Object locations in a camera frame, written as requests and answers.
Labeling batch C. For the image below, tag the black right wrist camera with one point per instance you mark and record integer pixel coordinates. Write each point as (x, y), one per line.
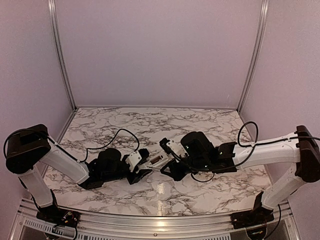
(170, 146)

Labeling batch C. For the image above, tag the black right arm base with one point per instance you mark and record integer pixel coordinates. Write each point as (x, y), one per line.
(258, 215)

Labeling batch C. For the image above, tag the aluminium corner post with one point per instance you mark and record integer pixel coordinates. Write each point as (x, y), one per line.
(260, 33)
(60, 55)

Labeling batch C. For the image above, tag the aluminium front frame rail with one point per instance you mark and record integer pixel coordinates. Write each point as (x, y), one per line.
(104, 226)

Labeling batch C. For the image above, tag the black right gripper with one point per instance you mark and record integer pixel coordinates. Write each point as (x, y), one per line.
(176, 174)

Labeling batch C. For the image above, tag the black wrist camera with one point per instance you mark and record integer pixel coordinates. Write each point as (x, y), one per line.
(170, 146)
(136, 158)

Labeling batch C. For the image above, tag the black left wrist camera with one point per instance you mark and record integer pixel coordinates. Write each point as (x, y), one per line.
(136, 158)

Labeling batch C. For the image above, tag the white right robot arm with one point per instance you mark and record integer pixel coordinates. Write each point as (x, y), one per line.
(197, 154)

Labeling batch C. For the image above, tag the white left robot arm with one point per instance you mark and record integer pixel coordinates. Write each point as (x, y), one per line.
(26, 147)

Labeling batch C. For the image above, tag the white remote control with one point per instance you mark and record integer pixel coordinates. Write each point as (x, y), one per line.
(157, 160)

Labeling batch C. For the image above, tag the aluminium right corner post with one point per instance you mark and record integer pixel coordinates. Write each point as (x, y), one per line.
(260, 33)

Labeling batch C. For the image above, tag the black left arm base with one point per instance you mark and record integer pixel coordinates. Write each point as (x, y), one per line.
(59, 217)

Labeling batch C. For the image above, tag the aluminium left corner post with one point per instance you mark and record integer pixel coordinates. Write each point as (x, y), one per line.
(60, 55)

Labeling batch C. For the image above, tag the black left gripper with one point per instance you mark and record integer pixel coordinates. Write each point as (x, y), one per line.
(137, 176)

